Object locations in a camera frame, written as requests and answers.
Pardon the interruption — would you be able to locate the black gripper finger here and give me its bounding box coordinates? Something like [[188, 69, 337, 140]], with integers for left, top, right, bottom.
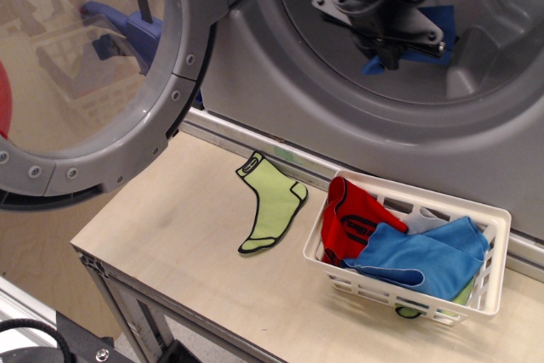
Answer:
[[378, 43, 401, 70]]

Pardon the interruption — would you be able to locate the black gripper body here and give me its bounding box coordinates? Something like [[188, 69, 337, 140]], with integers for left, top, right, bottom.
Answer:
[[311, 0, 446, 57]]

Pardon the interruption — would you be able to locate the dark blue felt cloth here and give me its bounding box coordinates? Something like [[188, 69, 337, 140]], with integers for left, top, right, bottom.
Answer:
[[361, 6, 457, 75]]

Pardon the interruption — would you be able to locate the white plastic laundry basket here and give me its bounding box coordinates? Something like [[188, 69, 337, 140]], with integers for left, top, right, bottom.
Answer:
[[303, 170, 511, 325]]

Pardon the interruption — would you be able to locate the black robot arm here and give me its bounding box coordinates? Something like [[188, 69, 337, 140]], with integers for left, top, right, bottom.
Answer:
[[312, 0, 456, 75]]

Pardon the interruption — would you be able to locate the grey toy washing machine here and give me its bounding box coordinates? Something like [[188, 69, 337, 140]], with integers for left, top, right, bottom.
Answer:
[[177, 0, 544, 283]]

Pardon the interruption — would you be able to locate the grey round machine door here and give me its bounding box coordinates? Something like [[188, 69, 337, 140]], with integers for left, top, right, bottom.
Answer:
[[1, 0, 236, 212]]

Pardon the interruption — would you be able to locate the white grey felt cloth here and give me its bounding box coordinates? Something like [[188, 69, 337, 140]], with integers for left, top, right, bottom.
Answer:
[[400, 207, 447, 235]]

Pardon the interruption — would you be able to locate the red felt shirt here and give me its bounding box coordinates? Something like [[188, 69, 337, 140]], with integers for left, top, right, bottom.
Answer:
[[321, 176, 408, 266]]

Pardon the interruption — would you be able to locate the green felt sock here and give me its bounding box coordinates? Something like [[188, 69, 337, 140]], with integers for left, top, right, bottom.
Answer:
[[236, 150, 308, 255]]

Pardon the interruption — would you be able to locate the light blue felt cloth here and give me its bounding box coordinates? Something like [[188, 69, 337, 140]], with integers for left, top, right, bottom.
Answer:
[[341, 217, 490, 301]]

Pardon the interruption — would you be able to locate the blue bar clamp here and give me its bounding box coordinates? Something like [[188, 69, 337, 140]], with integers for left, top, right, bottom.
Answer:
[[80, 1, 163, 76]]

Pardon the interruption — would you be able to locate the green sock in basket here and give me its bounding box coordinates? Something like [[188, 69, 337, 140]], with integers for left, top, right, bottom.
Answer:
[[394, 277, 475, 320]]

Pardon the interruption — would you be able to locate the red round object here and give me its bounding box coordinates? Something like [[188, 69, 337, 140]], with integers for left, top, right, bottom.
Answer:
[[0, 63, 13, 139]]

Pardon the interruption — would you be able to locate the aluminium table frame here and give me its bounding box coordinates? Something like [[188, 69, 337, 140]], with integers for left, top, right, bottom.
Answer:
[[74, 245, 281, 362]]

